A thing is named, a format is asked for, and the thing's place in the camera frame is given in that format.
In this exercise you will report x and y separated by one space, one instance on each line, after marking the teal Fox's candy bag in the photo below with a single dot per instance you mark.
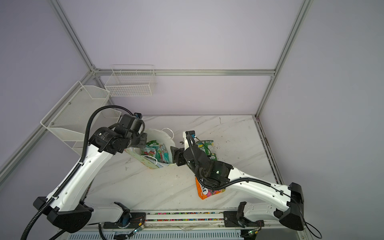
162 154
149 149

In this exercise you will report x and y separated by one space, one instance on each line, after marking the green candy bag right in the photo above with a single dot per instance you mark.
207 146

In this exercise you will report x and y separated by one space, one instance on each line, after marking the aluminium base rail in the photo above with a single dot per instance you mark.
187 225

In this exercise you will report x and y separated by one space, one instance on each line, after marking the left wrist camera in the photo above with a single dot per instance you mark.
130 123

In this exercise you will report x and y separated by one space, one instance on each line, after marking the aluminium frame posts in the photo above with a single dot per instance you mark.
10 166

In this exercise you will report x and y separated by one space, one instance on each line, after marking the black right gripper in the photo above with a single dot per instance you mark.
175 152

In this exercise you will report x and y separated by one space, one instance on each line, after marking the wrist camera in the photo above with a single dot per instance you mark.
189 138
130 123

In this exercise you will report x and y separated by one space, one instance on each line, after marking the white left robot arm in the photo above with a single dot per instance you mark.
65 207

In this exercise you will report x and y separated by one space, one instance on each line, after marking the white mesh shelf upper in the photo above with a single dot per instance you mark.
68 119

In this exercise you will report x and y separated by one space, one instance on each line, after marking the orange Fox's candy bag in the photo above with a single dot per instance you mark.
205 193

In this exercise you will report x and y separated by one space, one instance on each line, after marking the white wire basket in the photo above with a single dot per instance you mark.
131 81

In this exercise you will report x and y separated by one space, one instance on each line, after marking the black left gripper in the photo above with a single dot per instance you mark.
143 136

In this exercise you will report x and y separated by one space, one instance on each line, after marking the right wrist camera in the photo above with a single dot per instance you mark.
189 138

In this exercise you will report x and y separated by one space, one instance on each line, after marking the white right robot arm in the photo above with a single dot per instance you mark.
286 200

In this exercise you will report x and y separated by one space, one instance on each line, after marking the white printed paper bag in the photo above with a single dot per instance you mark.
163 137

